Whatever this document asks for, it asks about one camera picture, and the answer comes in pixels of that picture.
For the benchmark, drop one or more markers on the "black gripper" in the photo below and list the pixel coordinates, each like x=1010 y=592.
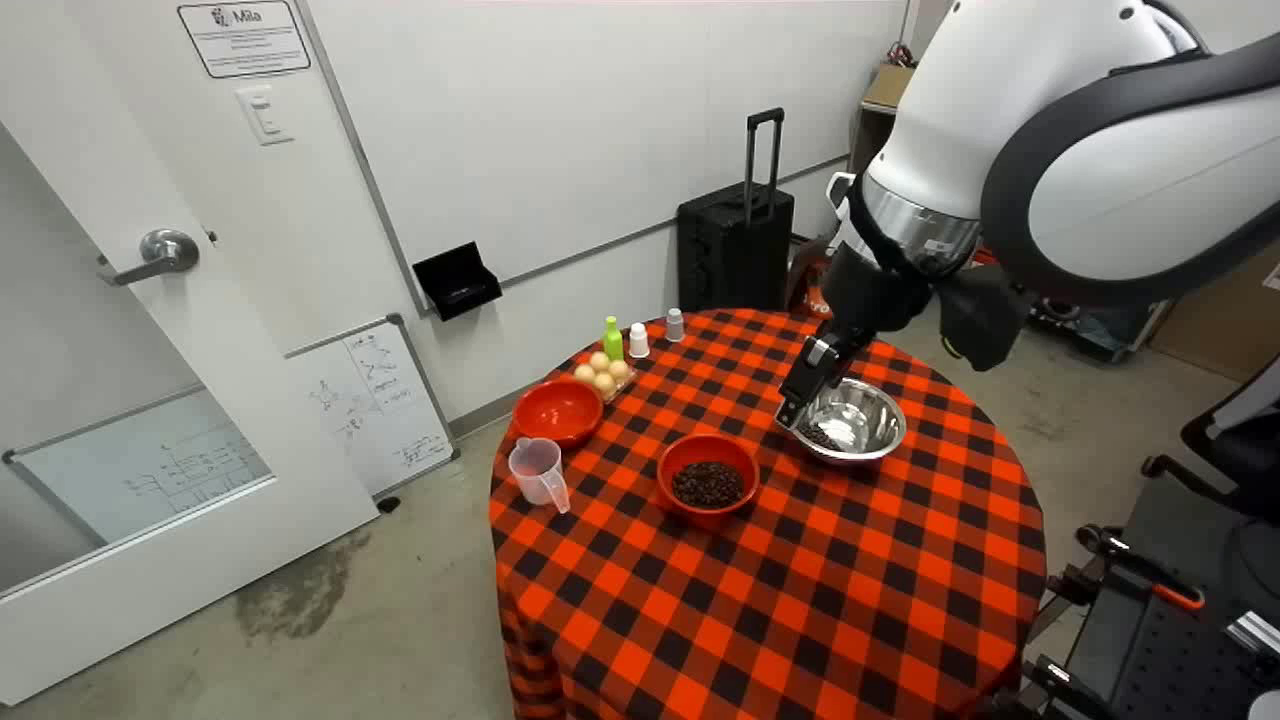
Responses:
x=860 y=307

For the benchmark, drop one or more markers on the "black wall box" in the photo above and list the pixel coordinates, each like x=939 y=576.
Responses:
x=459 y=280

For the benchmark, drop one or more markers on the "silver metal bowl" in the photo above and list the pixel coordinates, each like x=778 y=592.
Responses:
x=850 y=421

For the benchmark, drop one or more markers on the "black suitcase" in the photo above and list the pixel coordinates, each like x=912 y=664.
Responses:
x=735 y=243

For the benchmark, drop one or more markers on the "green small bottle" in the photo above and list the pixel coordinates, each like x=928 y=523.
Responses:
x=615 y=339

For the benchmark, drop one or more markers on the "wall sign paper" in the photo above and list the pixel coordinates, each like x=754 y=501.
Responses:
x=244 y=38

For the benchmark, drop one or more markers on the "red bowl with dark contents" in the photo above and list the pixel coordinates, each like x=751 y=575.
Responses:
x=704 y=478

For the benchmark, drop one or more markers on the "small whiteboard on floor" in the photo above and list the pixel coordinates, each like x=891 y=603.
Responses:
x=377 y=404

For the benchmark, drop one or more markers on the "white door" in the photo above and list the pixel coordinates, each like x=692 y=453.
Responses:
x=158 y=444

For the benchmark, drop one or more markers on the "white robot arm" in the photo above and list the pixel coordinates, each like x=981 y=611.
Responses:
x=1052 y=149

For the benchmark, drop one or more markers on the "red black checkered tablecloth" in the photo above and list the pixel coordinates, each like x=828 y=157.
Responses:
x=892 y=590

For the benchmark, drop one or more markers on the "black office chair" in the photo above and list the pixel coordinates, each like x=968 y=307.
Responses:
x=1236 y=437

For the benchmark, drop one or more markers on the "silver door handle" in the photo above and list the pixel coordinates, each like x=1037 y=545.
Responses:
x=160 y=252

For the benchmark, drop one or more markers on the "black perforated breadboard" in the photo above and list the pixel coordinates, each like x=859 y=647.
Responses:
x=1139 y=656

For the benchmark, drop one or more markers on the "black orange clamp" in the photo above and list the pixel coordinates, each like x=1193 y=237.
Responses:
x=1111 y=545

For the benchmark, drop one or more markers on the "light switch plate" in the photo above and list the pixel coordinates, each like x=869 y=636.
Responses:
x=263 y=117

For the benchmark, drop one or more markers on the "white small bottle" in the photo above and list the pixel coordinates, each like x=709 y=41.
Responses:
x=637 y=342

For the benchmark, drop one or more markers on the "carton of eggs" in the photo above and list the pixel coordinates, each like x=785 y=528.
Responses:
x=600 y=375

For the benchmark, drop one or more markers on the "empty red bowl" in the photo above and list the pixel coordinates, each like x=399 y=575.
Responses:
x=559 y=411

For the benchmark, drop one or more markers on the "wooden storage shelf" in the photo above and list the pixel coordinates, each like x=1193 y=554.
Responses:
x=876 y=106

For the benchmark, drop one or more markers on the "clear small bottle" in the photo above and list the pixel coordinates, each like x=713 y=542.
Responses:
x=675 y=321

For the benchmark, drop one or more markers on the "clear plastic measuring cup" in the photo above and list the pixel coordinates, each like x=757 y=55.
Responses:
x=538 y=468

